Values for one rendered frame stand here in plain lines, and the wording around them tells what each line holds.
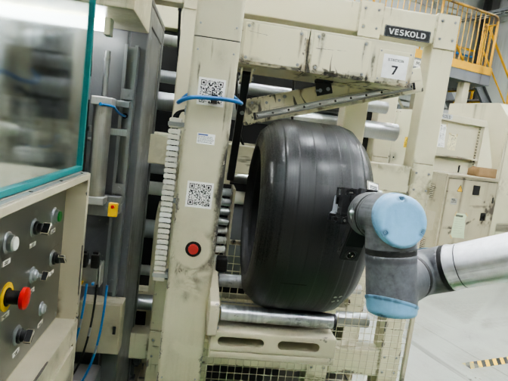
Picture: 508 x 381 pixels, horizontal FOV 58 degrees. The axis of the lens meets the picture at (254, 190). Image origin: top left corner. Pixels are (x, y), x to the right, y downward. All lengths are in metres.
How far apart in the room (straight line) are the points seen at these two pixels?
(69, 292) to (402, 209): 0.82
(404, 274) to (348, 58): 0.98
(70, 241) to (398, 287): 0.77
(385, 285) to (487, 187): 5.43
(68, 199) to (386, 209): 0.75
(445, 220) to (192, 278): 4.68
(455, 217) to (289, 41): 4.55
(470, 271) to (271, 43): 1.00
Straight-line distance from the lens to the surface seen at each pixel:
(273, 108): 1.71
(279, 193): 1.14
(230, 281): 1.58
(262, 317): 1.33
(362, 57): 1.66
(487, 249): 0.91
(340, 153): 1.23
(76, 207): 1.18
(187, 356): 1.46
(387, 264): 0.82
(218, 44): 1.31
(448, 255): 0.93
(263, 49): 1.58
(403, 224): 0.80
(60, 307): 1.26
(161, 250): 1.36
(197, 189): 1.30
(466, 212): 6.03
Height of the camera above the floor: 1.41
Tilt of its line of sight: 7 degrees down
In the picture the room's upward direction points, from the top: 7 degrees clockwise
